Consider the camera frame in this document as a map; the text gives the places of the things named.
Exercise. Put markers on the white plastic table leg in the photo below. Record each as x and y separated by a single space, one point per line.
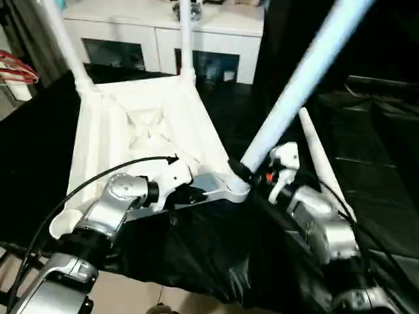
294 91
186 42
317 153
68 49

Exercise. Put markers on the white plastic table top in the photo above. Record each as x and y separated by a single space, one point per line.
108 131

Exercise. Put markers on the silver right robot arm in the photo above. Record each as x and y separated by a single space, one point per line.
324 225

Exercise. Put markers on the small white ceramic cup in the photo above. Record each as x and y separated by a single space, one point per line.
229 75

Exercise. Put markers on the grey robot foot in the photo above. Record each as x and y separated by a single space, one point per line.
160 309

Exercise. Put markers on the black television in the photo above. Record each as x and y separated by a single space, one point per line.
383 85

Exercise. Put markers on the black glossy mat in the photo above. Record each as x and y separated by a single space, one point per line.
42 147

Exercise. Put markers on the white glass-door cabinet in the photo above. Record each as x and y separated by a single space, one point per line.
147 36

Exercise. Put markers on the white plastic container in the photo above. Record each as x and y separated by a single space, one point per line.
20 91

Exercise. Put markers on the red clothes hangers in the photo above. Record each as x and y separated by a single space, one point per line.
16 67

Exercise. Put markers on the grey curtain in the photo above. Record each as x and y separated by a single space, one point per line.
32 36

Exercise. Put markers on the small teal box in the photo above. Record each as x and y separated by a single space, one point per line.
60 4

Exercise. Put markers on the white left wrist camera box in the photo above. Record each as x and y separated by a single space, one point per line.
173 176

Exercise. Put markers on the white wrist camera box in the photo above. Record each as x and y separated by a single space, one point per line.
288 157
173 176

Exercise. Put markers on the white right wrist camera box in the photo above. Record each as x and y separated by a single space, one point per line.
288 157

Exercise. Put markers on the black metal table frame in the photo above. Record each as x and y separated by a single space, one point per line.
19 253

